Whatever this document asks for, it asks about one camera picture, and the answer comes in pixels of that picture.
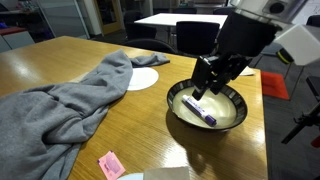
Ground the brown square coaster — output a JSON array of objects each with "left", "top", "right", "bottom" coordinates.
[{"left": 143, "top": 167, "right": 190, "bottom": 180}]

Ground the black tripod stand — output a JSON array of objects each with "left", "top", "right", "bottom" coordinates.
[{"left": 282, "top": 76, "right": 320, "bottom": 144}]

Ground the beige cloth napkin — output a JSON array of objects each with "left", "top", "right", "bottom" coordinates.
[{"left": 240, "top": 66, "right": 255, "bottom": 76}]

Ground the dark striped ceramic bowl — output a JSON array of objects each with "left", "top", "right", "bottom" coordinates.
[{"left": 167, "top": 79, "right": 248, "bottom": 131}]

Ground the small white plate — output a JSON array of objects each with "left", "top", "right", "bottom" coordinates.
[{"left": 117, "top": 173, "right": 144, "bottom": 180}]

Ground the pink sticky note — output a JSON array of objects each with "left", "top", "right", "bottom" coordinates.
[{"left": 98, "top": 151, "right": 125, "bottom": 180}]

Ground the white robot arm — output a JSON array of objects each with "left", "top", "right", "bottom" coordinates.
[{"left": 191, "top": 0, "right": 307, "bottom": 100}]

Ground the black chair behind table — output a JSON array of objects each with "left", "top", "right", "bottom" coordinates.
[{"left": 176, "top": 21, "right": 220, "bottom": 55}]

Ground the grey sweatshirt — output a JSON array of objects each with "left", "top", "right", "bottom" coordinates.
[{"left": 0, "top": 50, "right": 169, "bottom": 180}]

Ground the large white plate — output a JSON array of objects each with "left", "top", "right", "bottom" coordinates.
[{"left": 127, "top": 67, "right": 159, "bottom": 91}]

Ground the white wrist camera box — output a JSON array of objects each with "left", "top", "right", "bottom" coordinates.
[{"left": 275, "top": 24, "right": 320, "bottom": 66}]

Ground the red floor mat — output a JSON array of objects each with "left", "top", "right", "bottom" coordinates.
[{"left": 261, "top": 71, "right": 289, "bottom": 100}]

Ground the white background table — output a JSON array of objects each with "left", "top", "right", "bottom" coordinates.
[{"left": 136, "top": 13, "right": 227, "bottom": 27}]

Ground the black chair near table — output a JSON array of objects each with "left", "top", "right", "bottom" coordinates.
[{"left": 123, "top": 38, "right": 177, "bottom": 54}]

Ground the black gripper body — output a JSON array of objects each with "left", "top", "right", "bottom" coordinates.
[{"left": 196, "top": 54, "right": 252, "bottom": 82}]

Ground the purple white marker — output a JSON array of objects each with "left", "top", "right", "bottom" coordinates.
[{"left": 182, "top": 95, "right": 217, "bottom": 127}]

